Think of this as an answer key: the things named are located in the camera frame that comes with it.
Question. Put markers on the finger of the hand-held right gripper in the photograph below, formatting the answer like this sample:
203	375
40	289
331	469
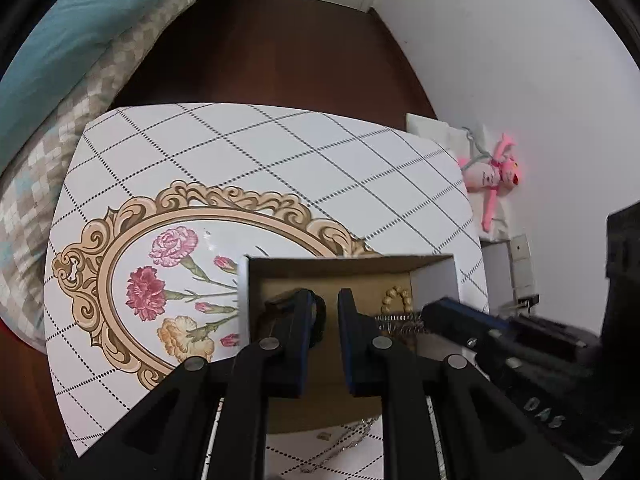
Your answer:
457	317
545	335

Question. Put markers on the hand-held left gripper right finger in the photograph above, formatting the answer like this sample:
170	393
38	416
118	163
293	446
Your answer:
350	347

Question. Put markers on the metal spring hair clip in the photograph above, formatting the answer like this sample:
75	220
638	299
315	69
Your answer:
400	324

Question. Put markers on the pink plush toy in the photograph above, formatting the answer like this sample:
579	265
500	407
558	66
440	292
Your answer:
489	175

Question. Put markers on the teal blanket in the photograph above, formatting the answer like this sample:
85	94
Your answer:
75	45

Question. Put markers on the cardboard box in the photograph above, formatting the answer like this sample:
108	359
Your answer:
360	272

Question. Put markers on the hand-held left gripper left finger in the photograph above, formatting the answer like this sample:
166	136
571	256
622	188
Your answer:
301	345

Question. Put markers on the white wall socket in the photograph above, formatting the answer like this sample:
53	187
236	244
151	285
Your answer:
521	260

